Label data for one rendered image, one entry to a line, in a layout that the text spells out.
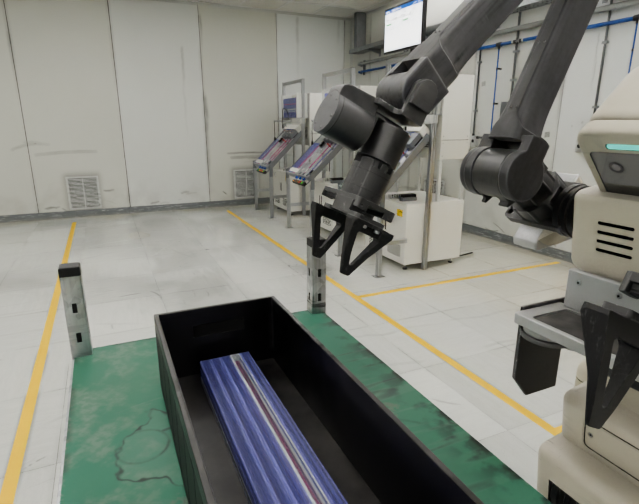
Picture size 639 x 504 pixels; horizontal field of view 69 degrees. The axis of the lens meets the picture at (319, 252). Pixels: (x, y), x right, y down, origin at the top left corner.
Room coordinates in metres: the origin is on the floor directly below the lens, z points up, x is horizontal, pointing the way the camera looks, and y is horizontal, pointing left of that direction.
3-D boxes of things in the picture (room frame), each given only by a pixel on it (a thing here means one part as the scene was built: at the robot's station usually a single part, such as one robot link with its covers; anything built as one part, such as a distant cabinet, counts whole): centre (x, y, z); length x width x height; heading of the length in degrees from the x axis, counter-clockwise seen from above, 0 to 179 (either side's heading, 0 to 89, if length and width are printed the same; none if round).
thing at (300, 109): (7.12, 0.29, 0.95); 1.37 x 0.82 x 1.90; 115
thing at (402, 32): (4.42, -0.79, 2.10); 0.58 x 0.14 x 0.41; 25
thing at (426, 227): (4.48, -0.92, 0.95); 1.36 x 0.82 x 1.90; 115
